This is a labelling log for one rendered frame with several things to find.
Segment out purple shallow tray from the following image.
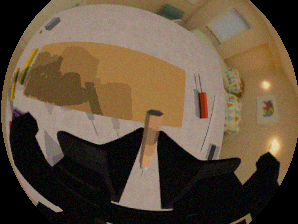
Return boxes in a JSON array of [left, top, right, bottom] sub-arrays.
[[12, 109, 23, 120]]

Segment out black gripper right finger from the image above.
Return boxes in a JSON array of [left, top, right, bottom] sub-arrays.
[[157, 131, 241, 209]]

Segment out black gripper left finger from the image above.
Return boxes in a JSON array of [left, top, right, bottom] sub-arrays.
[[57, 127, 144, 204]]

